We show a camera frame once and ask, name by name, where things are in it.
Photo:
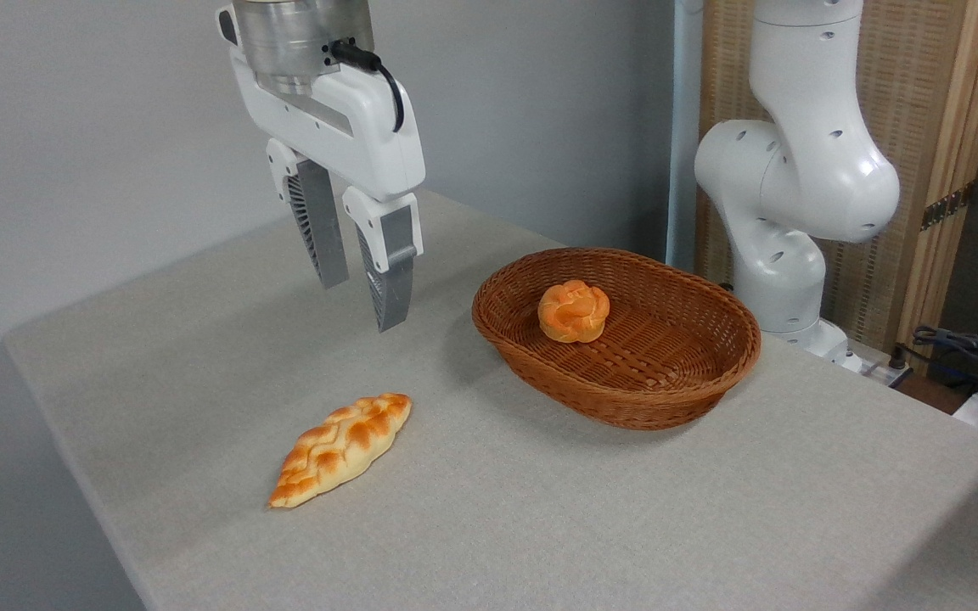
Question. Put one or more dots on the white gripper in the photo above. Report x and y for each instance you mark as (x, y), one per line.
(362, 136)

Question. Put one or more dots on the long braided bread loaf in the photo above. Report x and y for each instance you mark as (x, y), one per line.
(340, 450)

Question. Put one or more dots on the round knotted bread roll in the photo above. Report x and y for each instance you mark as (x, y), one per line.
(574, 311)

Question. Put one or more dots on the brown wicker basket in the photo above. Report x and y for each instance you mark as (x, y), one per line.
(540, 373)

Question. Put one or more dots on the metal screen hinge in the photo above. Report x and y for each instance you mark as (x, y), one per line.
(946, 206)

